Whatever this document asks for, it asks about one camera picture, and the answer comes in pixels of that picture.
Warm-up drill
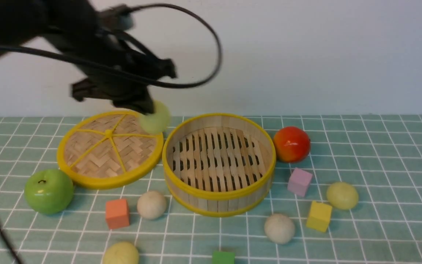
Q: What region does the white pleated bun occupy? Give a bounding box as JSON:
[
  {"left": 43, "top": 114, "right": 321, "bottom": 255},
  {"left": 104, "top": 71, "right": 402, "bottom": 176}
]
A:
[{"left": 263, "top": 213, "right": 296, "bottom": 245}]

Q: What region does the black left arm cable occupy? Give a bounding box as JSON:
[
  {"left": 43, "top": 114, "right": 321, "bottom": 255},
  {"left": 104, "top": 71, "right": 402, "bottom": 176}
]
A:
[{"left": 0, "top": 3, "right": 223, "bottom": 89}]

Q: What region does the pink foam cube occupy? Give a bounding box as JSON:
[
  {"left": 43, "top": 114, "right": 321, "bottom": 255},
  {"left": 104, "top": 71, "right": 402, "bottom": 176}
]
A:
[{"left": 287, "top": 168, "right": 313, "bottom": 197}]

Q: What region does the bamboo steamer tray yellow rim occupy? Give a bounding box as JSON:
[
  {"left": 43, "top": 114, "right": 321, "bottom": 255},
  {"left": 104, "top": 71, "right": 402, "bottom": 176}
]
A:
[{"left": 162, "top": 113, "right": 277, "bottom": 217}]

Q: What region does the green checkered tablecloth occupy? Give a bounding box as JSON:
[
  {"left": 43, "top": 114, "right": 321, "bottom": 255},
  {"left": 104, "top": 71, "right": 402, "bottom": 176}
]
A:
[{"left": 0, "top": 115, "right": 422, "bottom": 264}]

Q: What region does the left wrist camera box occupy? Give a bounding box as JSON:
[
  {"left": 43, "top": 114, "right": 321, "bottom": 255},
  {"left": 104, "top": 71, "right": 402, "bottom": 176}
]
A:
[{"left": 98, "top": 4, "right": 134, "bottom": 31}]

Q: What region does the pale yellow bun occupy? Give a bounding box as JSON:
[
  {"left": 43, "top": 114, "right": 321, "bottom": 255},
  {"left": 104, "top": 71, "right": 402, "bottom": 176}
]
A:
[{"left": 326, "top": 182, "right": 359, "bottom": 210}]

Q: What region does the yellow foam cube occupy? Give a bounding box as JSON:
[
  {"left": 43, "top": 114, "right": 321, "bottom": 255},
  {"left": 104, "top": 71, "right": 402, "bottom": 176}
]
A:
[{"left": 306, "top": 201, "right": 333, "bottom": 232}]

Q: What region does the red orange pomegranate fruit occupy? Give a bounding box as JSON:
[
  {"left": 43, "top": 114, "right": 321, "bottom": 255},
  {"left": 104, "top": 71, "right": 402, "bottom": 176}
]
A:
[{"left": 273, "top": 126, "right": 311, "bottom": 163}]

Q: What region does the green foam cube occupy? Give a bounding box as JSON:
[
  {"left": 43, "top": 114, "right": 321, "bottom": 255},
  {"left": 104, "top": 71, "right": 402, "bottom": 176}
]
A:
[{"left": 212, "top": 250, "right": 236, "bottom": 264}]

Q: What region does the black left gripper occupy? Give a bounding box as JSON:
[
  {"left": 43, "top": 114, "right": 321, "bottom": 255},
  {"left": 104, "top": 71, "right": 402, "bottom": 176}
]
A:
[{"left": 50, "top": 22, "right": 177, "bottom": 115}]

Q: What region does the orange foam cube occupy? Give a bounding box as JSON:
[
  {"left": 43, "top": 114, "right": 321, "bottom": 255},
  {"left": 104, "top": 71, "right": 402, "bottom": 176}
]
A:
[{"left": 105, "top": 198, "right": 130, "bottom": 230}]

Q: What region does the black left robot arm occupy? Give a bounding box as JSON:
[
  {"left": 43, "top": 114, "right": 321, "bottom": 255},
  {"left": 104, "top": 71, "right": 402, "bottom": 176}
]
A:
[{"left": 0, "top": 0, "right": 177, "bottom": 114}]

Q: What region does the green apple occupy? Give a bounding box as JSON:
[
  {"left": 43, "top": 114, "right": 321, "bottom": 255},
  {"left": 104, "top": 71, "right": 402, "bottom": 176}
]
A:
[{"left": 24, "top": 169, "right": 75, "bottom": 215}]

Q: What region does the yellow green bun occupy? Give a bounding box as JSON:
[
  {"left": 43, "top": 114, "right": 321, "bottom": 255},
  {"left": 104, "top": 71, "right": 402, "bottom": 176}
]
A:
[{"left": 138, "top": 100, "right": 171, "bottom": 134}]

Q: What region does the bamboo steamer lid yellow rim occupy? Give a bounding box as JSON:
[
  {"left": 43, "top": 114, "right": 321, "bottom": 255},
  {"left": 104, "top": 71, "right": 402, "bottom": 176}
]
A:
[{"left": 56, "top": 111, "right": 164, "bottom": 189}]

